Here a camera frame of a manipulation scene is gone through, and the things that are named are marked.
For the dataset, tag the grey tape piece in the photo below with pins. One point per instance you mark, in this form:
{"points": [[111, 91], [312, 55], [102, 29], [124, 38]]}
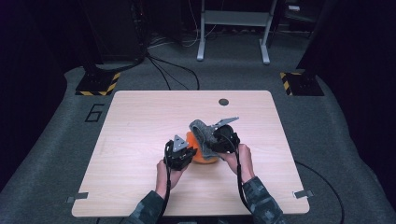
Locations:
{"points": [[77, 196], [303, 194]]}

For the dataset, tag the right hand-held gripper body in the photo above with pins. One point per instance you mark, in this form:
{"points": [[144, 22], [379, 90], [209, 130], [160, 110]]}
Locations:
{"points": [[225, 140]]}

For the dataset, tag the grey cloth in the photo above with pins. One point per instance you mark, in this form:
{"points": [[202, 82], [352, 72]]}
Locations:
{"points": [[200, 130]]}

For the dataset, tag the orange plush toy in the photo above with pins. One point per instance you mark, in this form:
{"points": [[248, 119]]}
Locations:
{"points": [[204, 160]]}

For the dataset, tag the black cabinet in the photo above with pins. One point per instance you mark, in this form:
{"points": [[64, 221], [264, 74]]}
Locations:
{"points": [[115, 31]]}

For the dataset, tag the person's right hand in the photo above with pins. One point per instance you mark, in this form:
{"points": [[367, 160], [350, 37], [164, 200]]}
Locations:
{"points": [[244, 165]]}

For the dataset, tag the round dark table grommet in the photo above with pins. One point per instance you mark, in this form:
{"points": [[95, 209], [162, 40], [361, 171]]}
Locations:
{"points": [[223, 102]]}

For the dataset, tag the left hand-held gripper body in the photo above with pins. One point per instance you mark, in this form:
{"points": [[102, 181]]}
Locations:
{"points": [[177, 157]]}

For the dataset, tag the dark curtain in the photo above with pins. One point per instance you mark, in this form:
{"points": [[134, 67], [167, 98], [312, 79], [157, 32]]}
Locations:
{"points": [[358, 62], [28, 93]]}

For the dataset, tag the person's left hand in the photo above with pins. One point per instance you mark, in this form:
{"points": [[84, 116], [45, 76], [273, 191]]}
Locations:
{"points": [[165, 180]]}

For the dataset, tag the black yellow striped stand base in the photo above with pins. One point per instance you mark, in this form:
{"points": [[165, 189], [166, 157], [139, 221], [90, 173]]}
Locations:
{"points": [[303, 84], [98, 84]]}

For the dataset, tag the white metal table frame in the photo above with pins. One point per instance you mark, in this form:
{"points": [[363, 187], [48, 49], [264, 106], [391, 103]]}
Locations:
{"points": [[233, 18]]}

